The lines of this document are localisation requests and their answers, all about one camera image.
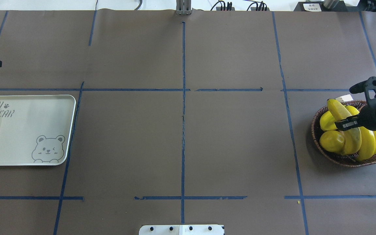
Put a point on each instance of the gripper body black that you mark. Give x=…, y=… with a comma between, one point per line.
x=369, y=117

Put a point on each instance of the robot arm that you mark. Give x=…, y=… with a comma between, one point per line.
x=366, y=118

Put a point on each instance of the basket paper tag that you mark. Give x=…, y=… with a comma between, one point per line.
x=344, y=98

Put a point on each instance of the brown wicker basket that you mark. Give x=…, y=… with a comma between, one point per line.
x=349, y=160

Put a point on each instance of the yellow lemon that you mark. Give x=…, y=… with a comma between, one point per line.
x=332, y=141

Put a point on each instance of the cream bear tray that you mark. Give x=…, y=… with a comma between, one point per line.
x=35, y=129

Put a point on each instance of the black power strip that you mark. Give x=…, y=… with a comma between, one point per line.
x=258, y=6
x=221, y=5

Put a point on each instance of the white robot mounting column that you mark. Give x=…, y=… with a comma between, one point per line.
x=198, y=229

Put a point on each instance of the aluminium frame post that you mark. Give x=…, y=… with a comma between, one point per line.
x=183, y=7

